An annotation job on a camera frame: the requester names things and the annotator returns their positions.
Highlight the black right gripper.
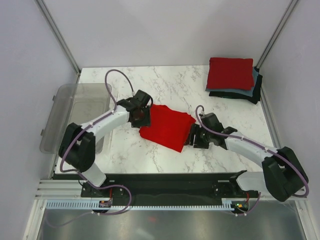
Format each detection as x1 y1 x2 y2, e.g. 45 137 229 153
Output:
183 123 213 149

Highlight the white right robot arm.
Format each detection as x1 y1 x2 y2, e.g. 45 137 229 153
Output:
185 123 309 202

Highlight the right aluminium frame post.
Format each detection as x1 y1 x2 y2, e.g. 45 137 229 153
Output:
255 0 300 69

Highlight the white slotted cable duct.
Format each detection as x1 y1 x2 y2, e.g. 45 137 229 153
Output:
45 199 234 211

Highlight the aluminium frame post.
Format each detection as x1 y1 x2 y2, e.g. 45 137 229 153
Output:
255 0 300 69
35 0 81 77

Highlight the left aluminium frame post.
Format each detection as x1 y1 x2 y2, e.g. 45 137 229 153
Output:
35 0 81 77

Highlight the bright red t-shirt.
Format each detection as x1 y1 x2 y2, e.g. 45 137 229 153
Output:
139 104 196 153

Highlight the folded grey-blue t-shirt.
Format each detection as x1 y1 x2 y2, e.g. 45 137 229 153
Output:
205 67 259 97

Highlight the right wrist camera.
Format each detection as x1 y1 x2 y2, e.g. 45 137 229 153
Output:
200 113 224 133

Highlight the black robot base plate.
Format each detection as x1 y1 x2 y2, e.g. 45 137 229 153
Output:
81 172 258 206

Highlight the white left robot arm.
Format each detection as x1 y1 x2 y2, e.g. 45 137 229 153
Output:
58 96 153 197

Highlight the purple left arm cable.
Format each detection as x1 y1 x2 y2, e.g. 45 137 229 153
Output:
59 69 137 174

